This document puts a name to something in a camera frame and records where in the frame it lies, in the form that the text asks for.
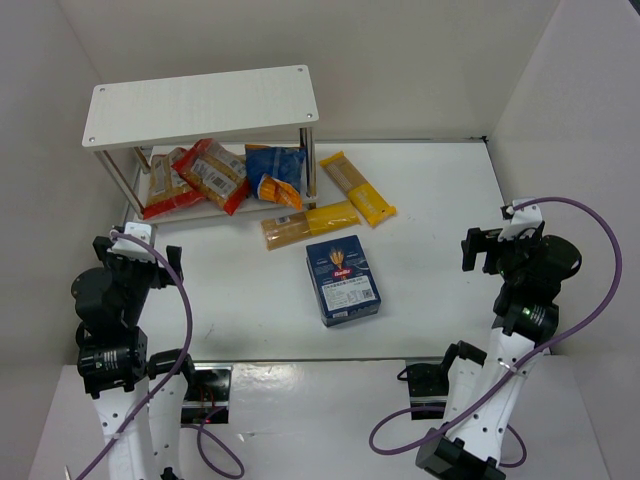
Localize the blue orange pasta bag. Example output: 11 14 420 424
245 144 306 210

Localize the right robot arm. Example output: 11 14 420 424
416 227 582 479

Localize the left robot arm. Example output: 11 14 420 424
71 230 193 479

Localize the white two-tier shelf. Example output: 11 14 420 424
82 65 319 221

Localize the red macaroni bag left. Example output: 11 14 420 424
143 147 205 220

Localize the red macaroni bag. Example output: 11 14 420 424
143 147 205 220
172 138 250 215

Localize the red macaroni bag right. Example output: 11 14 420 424
172 138 250 215

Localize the yellow spaghetti pack lying horizontal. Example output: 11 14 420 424
261 201 360 251

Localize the yellow spaghetti pack diagonal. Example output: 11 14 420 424
320 151 397 227

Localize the dark blue Barilla box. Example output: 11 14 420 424
306 235 381 328

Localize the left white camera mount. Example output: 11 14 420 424
108 222 155 263

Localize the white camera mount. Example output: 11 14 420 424
108 222 155 263
498 200 543 241

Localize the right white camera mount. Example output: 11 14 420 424
498 200 543 241

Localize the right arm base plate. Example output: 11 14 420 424
396 362 449 420

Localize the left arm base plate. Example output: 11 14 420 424
181 363 232 425

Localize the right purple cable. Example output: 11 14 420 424
368 196 624 469

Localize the purple cable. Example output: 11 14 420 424
74 230 246 480
368 196 624 469

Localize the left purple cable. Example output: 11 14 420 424
74 230 246 480

